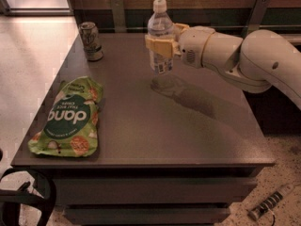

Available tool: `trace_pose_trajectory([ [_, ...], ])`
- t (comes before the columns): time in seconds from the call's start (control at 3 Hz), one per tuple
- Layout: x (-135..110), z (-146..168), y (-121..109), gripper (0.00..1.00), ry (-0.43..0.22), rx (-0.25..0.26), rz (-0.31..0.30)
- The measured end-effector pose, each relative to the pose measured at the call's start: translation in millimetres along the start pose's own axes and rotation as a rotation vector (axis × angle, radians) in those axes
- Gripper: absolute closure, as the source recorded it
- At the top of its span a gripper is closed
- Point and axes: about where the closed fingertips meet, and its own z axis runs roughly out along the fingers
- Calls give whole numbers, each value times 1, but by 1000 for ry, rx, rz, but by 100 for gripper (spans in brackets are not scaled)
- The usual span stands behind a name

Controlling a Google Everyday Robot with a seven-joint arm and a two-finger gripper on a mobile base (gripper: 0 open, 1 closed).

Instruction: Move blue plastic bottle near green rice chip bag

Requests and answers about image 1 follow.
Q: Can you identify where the upper grey drawer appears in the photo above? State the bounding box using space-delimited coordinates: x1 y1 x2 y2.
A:
55 178 257 204

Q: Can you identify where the clear plastic water bottle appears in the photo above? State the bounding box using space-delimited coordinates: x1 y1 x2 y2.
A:
148 0 173 74

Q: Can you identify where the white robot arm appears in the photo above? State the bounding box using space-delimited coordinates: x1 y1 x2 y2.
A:
145 24 301 108

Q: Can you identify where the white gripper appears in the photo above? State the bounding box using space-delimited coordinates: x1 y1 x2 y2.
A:
145 23 215 68

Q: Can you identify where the silver soda can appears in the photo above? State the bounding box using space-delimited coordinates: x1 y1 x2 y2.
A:
79 22 103 61

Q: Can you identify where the left metal bracket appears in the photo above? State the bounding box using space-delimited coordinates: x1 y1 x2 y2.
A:
110 0 127 33

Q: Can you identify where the grey drawer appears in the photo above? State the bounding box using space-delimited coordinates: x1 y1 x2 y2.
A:
55 178 257 204
65 208 230 226

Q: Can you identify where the green rice chip bag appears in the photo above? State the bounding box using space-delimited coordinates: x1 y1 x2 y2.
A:
27 76 103 157

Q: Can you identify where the lower grey drawer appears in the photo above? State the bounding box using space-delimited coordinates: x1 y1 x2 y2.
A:
65 208 230 226

